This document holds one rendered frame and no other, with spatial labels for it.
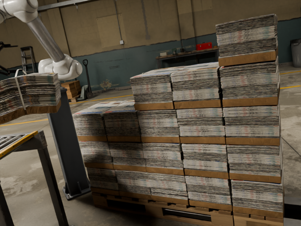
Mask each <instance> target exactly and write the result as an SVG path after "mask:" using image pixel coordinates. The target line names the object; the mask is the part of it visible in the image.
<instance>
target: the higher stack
mask: <svg viewBox="0 0 301 226"><path fill-rule="evenodd" d="M277 18H278V16H277V15H276V14H270V15H264V16H258V17H252V18H247V19H242V20H237V21H232V22H227V23H222V24H218V25H216V35H217V41H218V42H217V43H218V47H219V54H220V56H219V58H226V57H236V56H243V55H250V54H257V53H264V52H273V51H276V50H277V46H278V40H277V38H278V37H277V34H278V33H277V23H278V19H277ZM278 66H279V65H278V56H277V58H276V60H271V61H261V62H253V63H245V64H237V65H226V66H222V67H221V68H220V69H219V70H220V78H221V79H220V80H221V85H222V86H221V88H222V91H223V93H222V94H223V100H228V99H245V98H262V97H277V96H278V93H279V86H280V74H279V68H278ZM223 113H224V116H223V117H225V128H226V129H225V130H226V131H225V132H226V137H227V138H279V145H280V146H275V145H240V144H227V151H228V152H227V154H228V160H229V161H228V162H229V168H230V171H229V172H230V173H237V174H254V175H266V176H280V177H281V175H282V178H281V183H269V182H258V181H247V180H236V179H232V180H231V184H232V202H233V206H237V207H244V208H252V209H261V210H268V211H275V212H282V213H283V218H284V217H285V212H284V168H283V164H282V157H283V142H282V136H281V125H280V99H279V101H278V104H275V105H255V106H234V107H224V108H223ZM281 171H282V172H281ZM233 217H234V225H235V226H284V219H282V218H276V217H267V216H266V217H265V216H260V215H253V214H251V215H250V214H246V213H238V212H233Z"/></svg>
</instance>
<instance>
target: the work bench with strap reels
mask: <svg viewBox="0 0 301 226"><path fill-rule="evenodd" d="M208 52H215V60H216V62H218V60H217V59H218V58H219V47H217V48H213V47H212V43H211V42H208V43H206V42H205V43H201V44H197V45H196V50H194V51H191V52H182V53H178V54H176V55H173V54H169V55H166V56H161V57H156V58H155V59H156V60H157V65H158V69H161V68H162V66H161V60H166V59H171V58H175V57H176V58H177V57H184V56H191V55H196V54H202V53H208Z"/></svg>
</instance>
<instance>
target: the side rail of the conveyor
mask: <svg viewBox="0 0 301 226"><path fill-rule="evenodd" d="M32 132H33V131H32ZM32 132H24V133H17V134H10V135H0V138H1V137H3V138H7V137H9V136H12V137H16V136H18V135H21V136H22V137H23V136H25V135H26V134H30V133H32ZM45 147H47V142H46V138H45V135H44V131H43V130H39V131H38V134H36V135H35V136H33V137H32V139H31V141H29V142H27V143H26V144H24V145H23V146H21V147H20V148H18V149H17V150H15V151H14V152H21V151H29V150H36V149H44V148H45Z"/></svg>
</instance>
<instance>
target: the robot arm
mask: <svg viewBox="0 0 301 226"><path fill-rule="evenodd" d="M37 9H38V1H37V0H0V23H2V22H3V21H4V20H5V19H7V18H10V17H14V16H15V17H17V18H18V19H20V20H21V21H22V22H24V23H26V25H27V26H28V27H29V28H30V30H31V31H32V32H33V34H34V35H35V37H36V38H37V39H38V41H39V42H40V43H41V45H42V46H43V47H44V49H45V50H46V51H47V53H48V54H49V56H50V57H51V58H52V59H50V58H49V59H45V60H41V61H40V62H39V67H38V70H39V73H58V80H59V81H64V80H71V79H74V78H77V77H78V76H79V75H80V74H81V73H82V65H81V64H80V62H78V61H77V60H74V59H73V58H71V57H70V56H69V55H67V54H64V53H63V52H62V51H61V49H60V48H59V46H58V45H57V43H56V42H55V40H54V39H53V37H52V36H51V35H50V33H49V32H48V30H47V29H46V27H45V26H44V24H43V23H42V21H41V20H40V19H39V17H38V12H37ZM0 45H1V47H0V51H1V50H2V49H3V48H11V47H18V45H15V46H11V44H4V42H2V41H0ZM0 68H1V69H3V70H4V71H6V72H8V73H5V72H2V71H0V74H3V75H6V76H10V74H11V73H16V71H17V70H8V69H6V68H5V67H3V66H1V65H0ZM59 84H60V89H61V90H62V89H65V87H62V86H61V83H60V82H59Z"/></svg>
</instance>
